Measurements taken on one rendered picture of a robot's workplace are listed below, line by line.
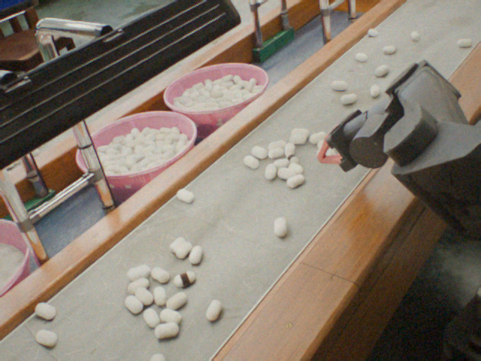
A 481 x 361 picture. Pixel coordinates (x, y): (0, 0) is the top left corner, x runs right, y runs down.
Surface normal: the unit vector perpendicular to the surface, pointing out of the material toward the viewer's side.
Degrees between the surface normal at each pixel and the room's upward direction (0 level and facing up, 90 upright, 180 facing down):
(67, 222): 0
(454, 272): 0
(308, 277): 0
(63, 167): 90
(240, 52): 90
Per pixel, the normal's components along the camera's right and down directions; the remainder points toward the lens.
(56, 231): -0.16, -0.81
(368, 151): -0.52, 0.61
